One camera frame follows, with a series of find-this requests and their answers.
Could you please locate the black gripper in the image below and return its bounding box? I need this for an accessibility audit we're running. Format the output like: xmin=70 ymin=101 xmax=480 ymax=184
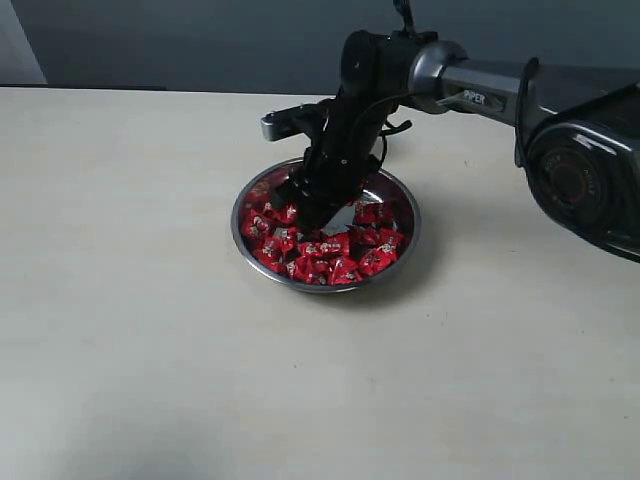
xmin=270 ymin=94 xmax=395 ymax=234

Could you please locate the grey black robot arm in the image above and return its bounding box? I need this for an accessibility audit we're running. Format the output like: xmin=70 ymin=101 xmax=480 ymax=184
xmin=263 ymin=30 xmax=639 ymax=261

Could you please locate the round stainless steel plate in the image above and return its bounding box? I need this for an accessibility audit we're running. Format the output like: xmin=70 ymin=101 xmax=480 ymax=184
xmin=230 ymin=158 xmax=421 ymax=294

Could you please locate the red wrapped candy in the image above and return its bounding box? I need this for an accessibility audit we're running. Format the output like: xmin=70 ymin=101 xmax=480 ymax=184
xmin=241 ymin=209 xmax=274 ymax=240
xmin=328 ymin=256 xmax=362 ymax=285
xmin=376 ymin=228 xmax=404 ymax=262
xmin=353 ymin=201 xmax=394 ymax=226
xmin=297 ymin=232 xmax=350 ymax=259
xmin=253 ymin=236 xmax=296 ymax=264
xmin=358 ymin=249 xmax=397 ymax=277

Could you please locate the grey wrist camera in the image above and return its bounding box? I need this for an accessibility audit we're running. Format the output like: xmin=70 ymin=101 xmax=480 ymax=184
xmin=261 ymin=103 xmax=326 ymax=142

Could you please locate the black cable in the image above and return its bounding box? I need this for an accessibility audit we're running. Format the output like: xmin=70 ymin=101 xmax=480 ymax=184
xmin=349 ymin=94 xmax=414 ymax=171

